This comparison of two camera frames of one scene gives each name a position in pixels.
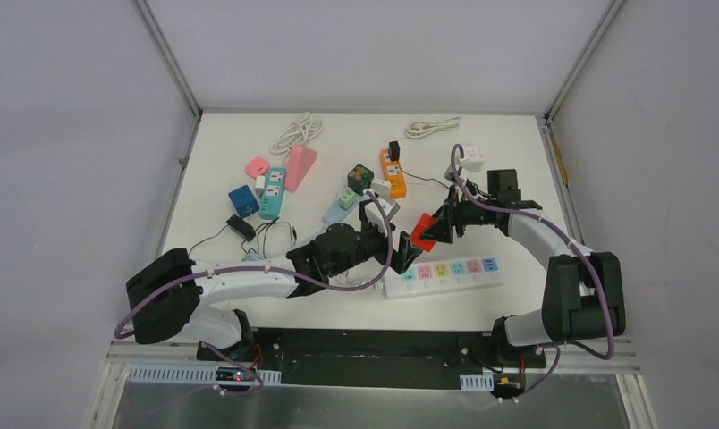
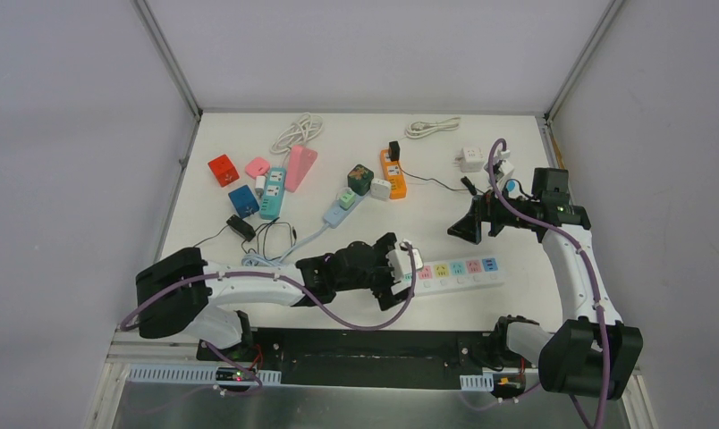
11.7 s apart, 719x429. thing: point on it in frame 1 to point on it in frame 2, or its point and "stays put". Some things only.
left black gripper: [385, 248] to [386, 270]
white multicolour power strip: [444, 276] stays put
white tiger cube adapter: [473, 159] stays put
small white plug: [260, 184] stays put
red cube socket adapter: [416, 237] to [224, 170]
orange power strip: [393, 172] stays put
